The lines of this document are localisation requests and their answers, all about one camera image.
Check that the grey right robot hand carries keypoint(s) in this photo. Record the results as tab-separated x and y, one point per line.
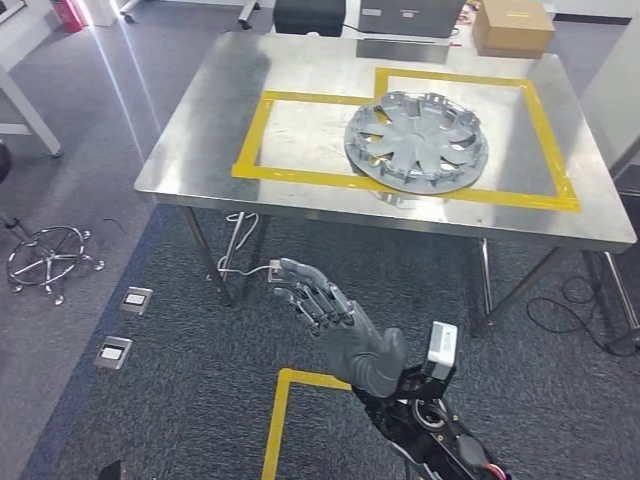
360	351

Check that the grey plastic hubcap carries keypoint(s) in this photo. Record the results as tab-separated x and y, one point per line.
415	142

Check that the floor outlet plate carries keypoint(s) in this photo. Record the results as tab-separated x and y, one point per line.
112	353
275	273
135	300

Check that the grey laptop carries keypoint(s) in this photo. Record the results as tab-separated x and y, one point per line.
410	20

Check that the black zip case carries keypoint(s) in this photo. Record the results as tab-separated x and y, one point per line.
310	16

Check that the cardboard box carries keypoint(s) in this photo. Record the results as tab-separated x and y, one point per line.
512	26

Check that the stool with chrome base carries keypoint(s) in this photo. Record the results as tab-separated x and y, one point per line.
47	257

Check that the red fire extinguisher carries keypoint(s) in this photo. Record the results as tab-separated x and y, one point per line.
67	16

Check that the white table frame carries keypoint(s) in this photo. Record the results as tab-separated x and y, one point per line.
246	14

